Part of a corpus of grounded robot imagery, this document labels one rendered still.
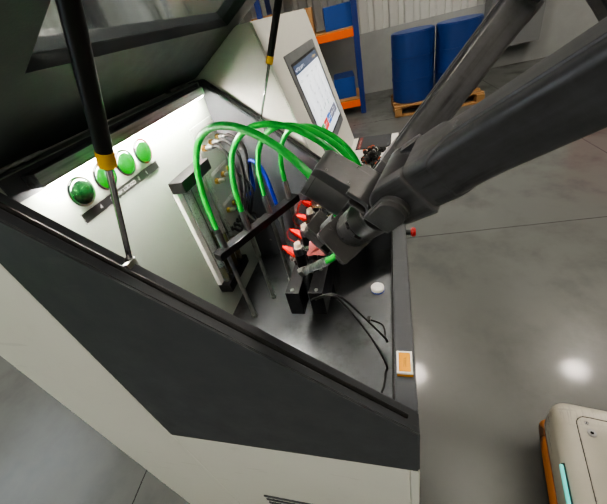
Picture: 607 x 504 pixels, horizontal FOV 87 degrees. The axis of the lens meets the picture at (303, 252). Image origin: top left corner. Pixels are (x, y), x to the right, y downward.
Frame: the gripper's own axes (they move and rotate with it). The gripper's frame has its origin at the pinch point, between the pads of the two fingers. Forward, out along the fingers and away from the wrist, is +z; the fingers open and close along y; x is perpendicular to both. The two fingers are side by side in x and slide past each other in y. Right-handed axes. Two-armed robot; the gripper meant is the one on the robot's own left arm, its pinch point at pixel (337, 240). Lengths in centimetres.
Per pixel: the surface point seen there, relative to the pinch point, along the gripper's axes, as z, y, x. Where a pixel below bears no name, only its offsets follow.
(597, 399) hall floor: 64, -62, 126
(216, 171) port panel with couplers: 37, 0, -38
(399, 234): 32.5, -27.9, 12.6
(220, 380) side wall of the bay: 4.0, 31.7, 4.4
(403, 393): 2.6, 9.5, 29.2
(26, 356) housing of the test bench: 22, 60, -25
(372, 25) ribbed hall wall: 410, -468, -225
